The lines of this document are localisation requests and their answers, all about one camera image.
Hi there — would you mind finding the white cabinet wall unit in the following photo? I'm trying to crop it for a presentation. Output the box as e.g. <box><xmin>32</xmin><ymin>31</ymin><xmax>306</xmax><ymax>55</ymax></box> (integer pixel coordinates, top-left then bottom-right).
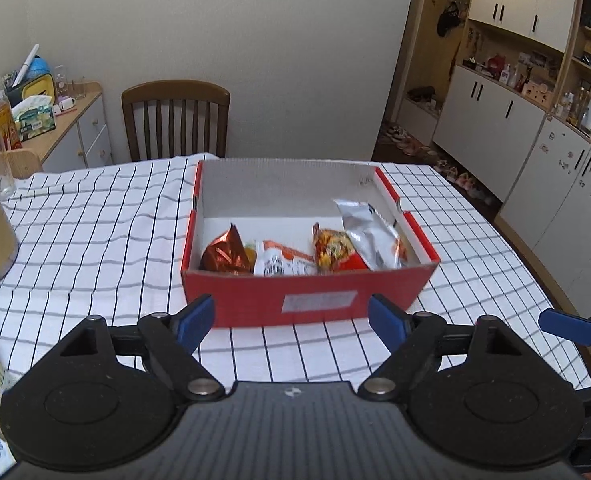
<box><xmin>387</xmin><ymin>0</ymin><xmax>591</xmax><ymax>316</ymax></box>

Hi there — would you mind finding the orange drink bottle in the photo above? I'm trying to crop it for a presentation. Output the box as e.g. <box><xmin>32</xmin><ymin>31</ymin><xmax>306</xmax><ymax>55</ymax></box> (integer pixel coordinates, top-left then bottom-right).
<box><xmin>0</xmin><ymin>90</ymin><xmax>22</xmax><ymax>151</ymax></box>

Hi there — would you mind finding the black hanging bag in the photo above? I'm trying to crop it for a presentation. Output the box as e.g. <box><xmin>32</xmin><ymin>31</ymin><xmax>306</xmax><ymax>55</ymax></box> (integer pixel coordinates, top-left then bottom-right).
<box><xmin>437</xmin><ymin>0</ymin><xmax>461</xmax><ymax>38</ymax></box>

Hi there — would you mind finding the white drawer sideboard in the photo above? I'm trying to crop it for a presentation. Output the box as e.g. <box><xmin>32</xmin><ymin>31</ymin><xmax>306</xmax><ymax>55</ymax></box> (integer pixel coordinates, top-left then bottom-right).
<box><xmin>9</xmin><ymin>81</ymin><xmax>114</xmax><ymax>179</ymax></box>

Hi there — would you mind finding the yellow blue storage container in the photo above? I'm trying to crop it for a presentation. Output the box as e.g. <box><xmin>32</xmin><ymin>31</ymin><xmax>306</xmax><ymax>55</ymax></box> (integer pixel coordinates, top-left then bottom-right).
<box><xmin>7</xmin><ymin>55</ymin><xmax>56</xmax><ymax>106</ymax></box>

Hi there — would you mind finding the red cardboard box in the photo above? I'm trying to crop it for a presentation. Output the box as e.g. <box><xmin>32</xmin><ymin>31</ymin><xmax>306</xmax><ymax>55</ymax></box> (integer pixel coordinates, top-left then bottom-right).
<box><xmin>180</xmin><ymin>158</ymin><xmax>440</xmax><ymax>328</ymax></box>

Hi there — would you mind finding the orange foil snack bag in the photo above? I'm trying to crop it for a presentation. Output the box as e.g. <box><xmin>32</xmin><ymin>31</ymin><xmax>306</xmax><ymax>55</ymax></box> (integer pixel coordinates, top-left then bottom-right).
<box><xmin>200</xmin><ymin>224</ymin><xmax>254</xmax><ymax>275</ymax></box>

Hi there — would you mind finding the red yellow snack bag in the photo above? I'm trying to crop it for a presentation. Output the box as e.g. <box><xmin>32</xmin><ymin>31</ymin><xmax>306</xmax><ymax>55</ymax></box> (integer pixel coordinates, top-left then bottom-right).
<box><xmin>313</xmin><ymin>223</ymin><xmax>368</xmax><ymax>273</ymax></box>

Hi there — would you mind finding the white orange snack packet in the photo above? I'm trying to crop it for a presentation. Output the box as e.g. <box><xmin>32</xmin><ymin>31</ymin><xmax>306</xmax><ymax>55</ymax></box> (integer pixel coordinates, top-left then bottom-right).
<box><xmin>254</xmin><ymin>240</ymin><xmax>318</xmax><ymax>278</ymax></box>

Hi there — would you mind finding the silver white snack packet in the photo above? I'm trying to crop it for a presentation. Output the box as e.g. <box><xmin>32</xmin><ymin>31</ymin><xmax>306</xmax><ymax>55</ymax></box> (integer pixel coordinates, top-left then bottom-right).
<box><xmin>335</xmin><ymin>200</ymin><xmax>407</xmax><ymax>271</ymax></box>

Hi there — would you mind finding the checkered tablecloth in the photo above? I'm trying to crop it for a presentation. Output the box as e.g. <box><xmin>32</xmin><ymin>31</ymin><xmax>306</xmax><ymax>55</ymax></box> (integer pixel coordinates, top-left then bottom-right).
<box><xmin>0</xmin><ymin>156</ymin><xmax>591</xmax><ymax>387</ymax></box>

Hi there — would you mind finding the wooden chair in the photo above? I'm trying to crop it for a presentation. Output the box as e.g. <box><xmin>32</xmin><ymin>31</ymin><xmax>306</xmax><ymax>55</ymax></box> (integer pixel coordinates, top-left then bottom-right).
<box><xmin>122</xmin><ymin>79</ymin><xmax>231</xmax><ymax>162</ymax></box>

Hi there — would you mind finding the green tissue pack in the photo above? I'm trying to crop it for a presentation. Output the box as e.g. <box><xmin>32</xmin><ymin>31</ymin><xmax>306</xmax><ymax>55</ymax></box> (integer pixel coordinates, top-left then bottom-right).
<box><xmin>12</xmin><ymin>96</ymin><xmax>56</xmax><ymax>143</ymax></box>

